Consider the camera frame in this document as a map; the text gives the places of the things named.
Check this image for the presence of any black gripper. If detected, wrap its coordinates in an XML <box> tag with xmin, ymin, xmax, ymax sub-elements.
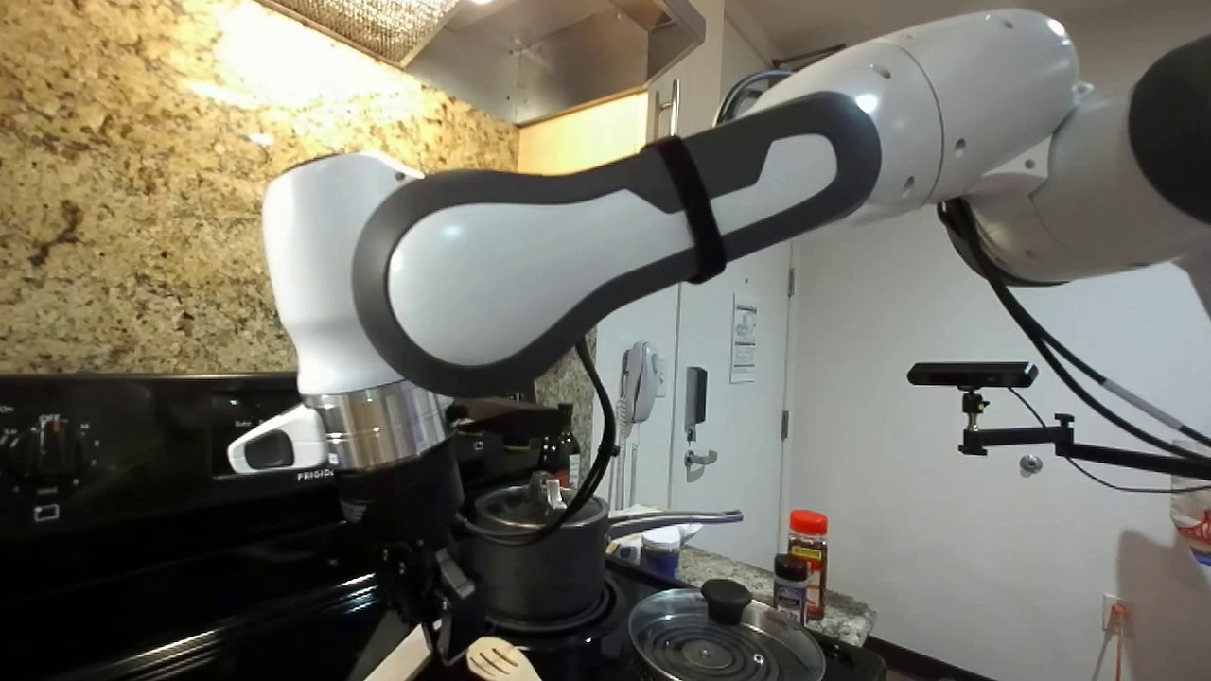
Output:
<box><xmin>332</xmin><ymin>437</ymin><xmax>483</xmax><ymax>670</ymax></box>

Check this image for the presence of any black electric stove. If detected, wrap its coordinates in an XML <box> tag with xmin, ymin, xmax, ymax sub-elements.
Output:
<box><xmin>0</xmin><ymin>370</ymin><xmax>884</xmax><ymax>681</ymax></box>

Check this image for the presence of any slotted wooden spoon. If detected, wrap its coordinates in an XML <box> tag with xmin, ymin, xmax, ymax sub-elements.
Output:
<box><xmin>460</xmin><ymin>632</ymin><xmax>543</xmax><ymax>681</ymax></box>

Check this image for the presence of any white-lid blue tub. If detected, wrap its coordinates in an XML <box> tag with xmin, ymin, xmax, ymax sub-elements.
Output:
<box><xmin>634</xmin><ymin>527</ymin><xmax>689</xmax><ymax>582</ymax></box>

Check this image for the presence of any white door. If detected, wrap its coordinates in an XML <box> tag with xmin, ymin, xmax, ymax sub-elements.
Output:
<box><xmin>591</xmin><ymin>243</ymin><xmax>801</xmax><ymax>569</ymax></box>

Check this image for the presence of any black-lid spice bottle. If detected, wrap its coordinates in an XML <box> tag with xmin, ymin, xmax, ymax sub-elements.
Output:
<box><xmin>773</xmin><ymin>553</ymin><xmax>810</xmax><ymax>615</ymax></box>

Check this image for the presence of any red-lid spice jar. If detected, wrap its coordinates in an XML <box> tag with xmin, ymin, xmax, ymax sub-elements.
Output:
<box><xmin>787</xmin><ymin>505</ymin><xmax>831</xmax><ymax>620</ymax></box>

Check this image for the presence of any white paper sign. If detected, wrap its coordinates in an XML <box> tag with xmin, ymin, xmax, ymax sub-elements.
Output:
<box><xmin>728</xmin><ymin>295</ymin><xmax>760</xmax><ymax>384</ymax></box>

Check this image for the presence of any steel range hood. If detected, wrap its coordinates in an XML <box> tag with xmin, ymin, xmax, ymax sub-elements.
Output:
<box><xmin>258</xmin><ymin>0</ymin><xmax>710</xmax><ymax>127</ymax></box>

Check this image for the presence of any large black pot steel handle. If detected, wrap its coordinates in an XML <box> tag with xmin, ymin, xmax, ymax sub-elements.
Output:
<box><xmin>453</xmin><ymin>484</ymin><xmax>750</xmax><ymax>632</ymax></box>

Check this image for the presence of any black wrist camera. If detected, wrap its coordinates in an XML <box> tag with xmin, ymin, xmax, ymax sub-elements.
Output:
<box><xmin>445</xmin><ymin>397</ymin><xmax>580</xmax><ymax>470</ymax></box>

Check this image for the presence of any white wall phone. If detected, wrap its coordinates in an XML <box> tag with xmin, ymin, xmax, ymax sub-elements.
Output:
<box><xmin>614</xmin><ymin>336</ymin><xmax>666</xmax><ymax>426</ymax></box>

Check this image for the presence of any black wall-mounted device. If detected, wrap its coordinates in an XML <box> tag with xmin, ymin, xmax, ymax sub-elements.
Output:
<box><xmin>680</xmin><ymin>363</ymin><xmax>710</xmax><ymax>446</ymax></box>

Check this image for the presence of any black velcro strap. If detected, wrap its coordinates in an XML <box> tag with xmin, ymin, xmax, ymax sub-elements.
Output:
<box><xmin>648</xmin><ymin>131</ymin><xmax>730</xmax><ymax>286</ymax></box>

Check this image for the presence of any black stereo camera bar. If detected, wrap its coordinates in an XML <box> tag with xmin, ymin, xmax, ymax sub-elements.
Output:
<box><xmin>904</xmin><ymin>360</ymin><xmax>1042</xmax><ymax>392</ymax></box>

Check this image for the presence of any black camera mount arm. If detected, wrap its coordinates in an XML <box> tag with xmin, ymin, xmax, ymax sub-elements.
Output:
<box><xmin>952</xmin><ymin>384</ymin><xmax>1211</xmax><ymax>484</ymax></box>

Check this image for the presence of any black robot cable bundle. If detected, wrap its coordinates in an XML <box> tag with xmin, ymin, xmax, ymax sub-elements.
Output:
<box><xmin>937</xmin><ymin>200</ymin><xmax>1211</xmax><ymax>500</ymax></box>

